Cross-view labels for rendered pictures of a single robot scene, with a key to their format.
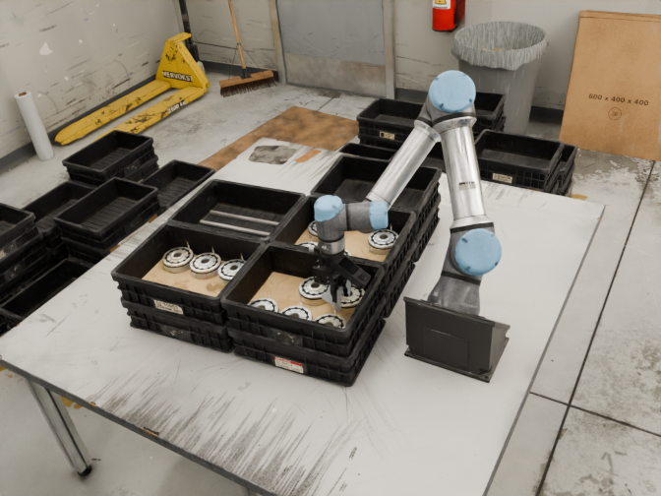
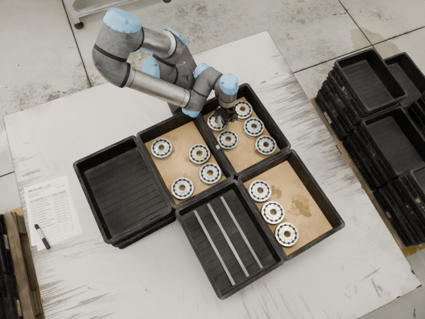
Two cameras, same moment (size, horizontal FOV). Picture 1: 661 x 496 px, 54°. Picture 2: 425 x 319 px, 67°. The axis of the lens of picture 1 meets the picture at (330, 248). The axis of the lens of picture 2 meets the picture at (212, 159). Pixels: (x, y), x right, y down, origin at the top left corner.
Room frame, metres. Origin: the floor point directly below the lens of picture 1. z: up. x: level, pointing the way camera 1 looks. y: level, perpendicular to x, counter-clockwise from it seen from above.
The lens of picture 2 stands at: (2.13, 0.34, 2.26)
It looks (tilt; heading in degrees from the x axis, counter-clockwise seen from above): 68 degrees down; 211
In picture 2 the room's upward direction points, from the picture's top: 3 degrees clockwise
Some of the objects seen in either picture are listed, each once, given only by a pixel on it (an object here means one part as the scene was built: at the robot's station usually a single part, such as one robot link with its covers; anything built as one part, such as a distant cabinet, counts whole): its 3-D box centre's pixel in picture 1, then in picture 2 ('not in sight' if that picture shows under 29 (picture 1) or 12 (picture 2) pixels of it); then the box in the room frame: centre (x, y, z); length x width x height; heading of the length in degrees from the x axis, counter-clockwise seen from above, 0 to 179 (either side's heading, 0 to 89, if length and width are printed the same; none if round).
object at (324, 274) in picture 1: (331, 264); (227, 109); (1.46, 0.00, 0.99); 0.09 x 0.08 x 0.12; 56
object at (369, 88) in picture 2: not in sight; (355, 97); (0.55, 0.51, 0.37); 0.40 x 0.30 x 0.45; 56
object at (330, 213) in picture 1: (330, 217); (227, 87); (1.46, -0.01, 1.15); 0.09 x 0.08 x 0.11; 87
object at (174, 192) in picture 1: (176, 209); not in sight; (2.95, 0.79, 0.31); 0.40 x 0.30 x 0.34; 146
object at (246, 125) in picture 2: (294, 318); (253, 126); (1.40, 0.12, 0.86); 0.10 x 0.10 x 0.01
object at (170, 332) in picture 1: (200, 298); not in sight; (1.65, 0.44, 0.76); 0.40 x 0.30 x 0.12; 62
